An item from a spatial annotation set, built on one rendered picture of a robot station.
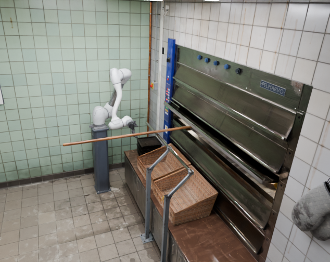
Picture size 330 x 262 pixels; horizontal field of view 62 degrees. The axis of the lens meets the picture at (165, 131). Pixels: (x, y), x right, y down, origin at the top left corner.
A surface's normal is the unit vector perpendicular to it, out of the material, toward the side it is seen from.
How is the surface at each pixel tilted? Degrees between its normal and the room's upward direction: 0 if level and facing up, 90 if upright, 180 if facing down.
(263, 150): 70
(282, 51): 90
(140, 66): 90
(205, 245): 0
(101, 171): 90
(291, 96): 90
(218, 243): 0
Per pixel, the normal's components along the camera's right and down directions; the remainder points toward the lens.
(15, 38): 0.39, 0.40
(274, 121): -0.85, -0.20
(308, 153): -0.92, 0.12
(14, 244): 0.05, -0.91
